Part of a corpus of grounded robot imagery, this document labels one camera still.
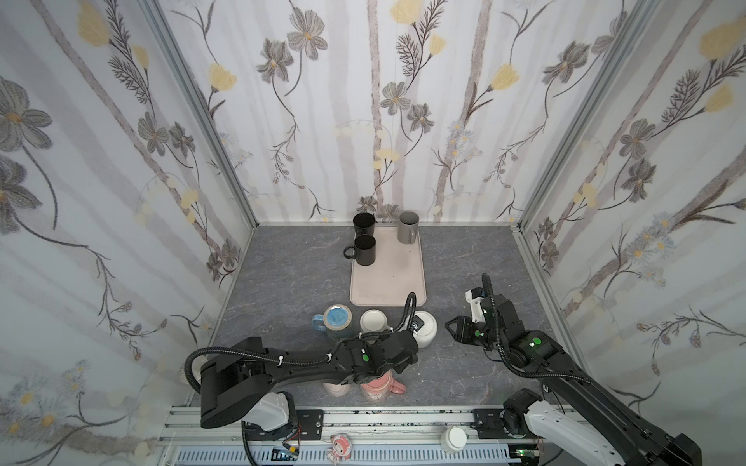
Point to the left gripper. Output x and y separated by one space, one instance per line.
410 360

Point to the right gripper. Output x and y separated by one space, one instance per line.
461 329

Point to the white ribbed mug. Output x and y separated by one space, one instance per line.
425 337

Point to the cream white mug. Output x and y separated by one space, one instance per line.
373 320

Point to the dark pink mug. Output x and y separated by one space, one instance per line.
381 388

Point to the light pink mug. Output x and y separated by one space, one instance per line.
337 390

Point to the grey ceramic mug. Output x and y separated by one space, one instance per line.
408 227

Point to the black and white mug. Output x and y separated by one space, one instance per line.
364 224

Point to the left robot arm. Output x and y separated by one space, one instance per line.
231 381

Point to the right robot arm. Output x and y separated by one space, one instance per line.
609 433

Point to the blue butterfly mug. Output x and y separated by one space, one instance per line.
336 322

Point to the beige rectangular tray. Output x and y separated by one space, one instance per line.
397 270

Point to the white round knob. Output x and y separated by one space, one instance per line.
453 440

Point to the pink toy figure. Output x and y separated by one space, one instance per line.
340 449

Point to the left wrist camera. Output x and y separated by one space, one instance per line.
415 324

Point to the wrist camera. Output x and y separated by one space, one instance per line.
415 324
474 298

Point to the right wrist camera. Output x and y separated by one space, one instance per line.
474 298

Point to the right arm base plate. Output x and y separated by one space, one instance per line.
489 425

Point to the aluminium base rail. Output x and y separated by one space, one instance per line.
379 435

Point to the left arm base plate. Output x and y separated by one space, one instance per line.
310 423

